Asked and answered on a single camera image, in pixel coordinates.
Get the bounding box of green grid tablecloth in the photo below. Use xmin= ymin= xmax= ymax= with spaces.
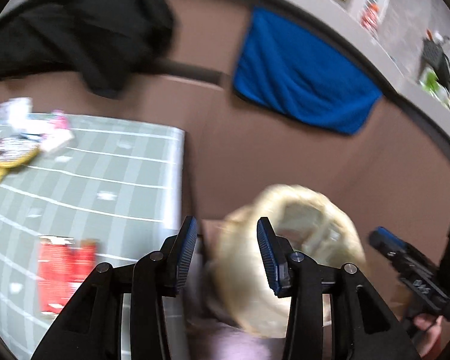
xmin=0 ymin=115 xmax=185 ymax=359

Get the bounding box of red paper cup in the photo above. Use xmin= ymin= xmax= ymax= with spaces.
xmin=37 ymin=235 xmax=98 ymax=316

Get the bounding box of trash bin with yellow bag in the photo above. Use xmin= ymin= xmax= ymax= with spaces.
xmin=211 ymin=184 xmax=368 ymax=338

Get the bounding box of white pink candy wrapper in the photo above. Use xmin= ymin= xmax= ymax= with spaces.
xmin=0 ymin=97 xmax=74 ymax=154

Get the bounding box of blue towel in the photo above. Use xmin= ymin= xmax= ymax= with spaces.
xmin=232 ymin=7 xmax=382 ymax=136

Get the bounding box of green plastic bag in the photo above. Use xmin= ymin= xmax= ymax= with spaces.
xmin=418 ymin=67 xmax=450 ymax=110

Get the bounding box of right hand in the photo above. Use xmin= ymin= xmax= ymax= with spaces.
xmin=414 ymin=314 xmax=443 ymax=359

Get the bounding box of black jacket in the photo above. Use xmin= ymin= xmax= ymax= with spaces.
xmin=0 ymin=0 xmax=175 ymax=99

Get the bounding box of black utensil rack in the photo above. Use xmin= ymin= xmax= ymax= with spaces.
xmin=422 ymin=29 xmax=450 ymax=90

